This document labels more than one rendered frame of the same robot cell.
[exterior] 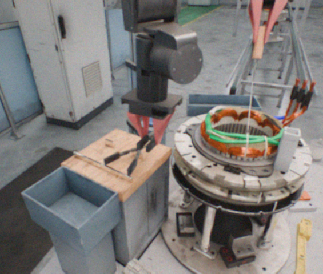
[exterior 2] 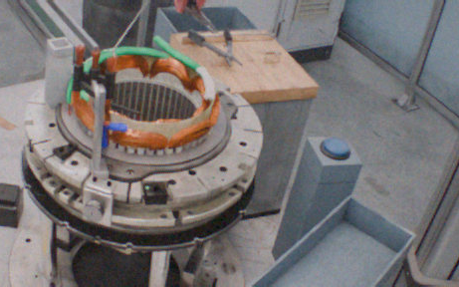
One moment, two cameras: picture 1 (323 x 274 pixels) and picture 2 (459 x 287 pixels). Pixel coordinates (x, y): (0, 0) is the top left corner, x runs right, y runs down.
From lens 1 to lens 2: 1.23 m
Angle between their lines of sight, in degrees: 90
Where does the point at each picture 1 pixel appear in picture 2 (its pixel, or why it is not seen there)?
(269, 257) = (30, 257)
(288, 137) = (59, 42)
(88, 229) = (159, 22)
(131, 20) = not seen: outside the picture
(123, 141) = (273, 74)
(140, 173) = (189, 53)
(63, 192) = not seen: hidden behind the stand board
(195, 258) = not seen: hidden behind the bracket
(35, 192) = (238, 19)
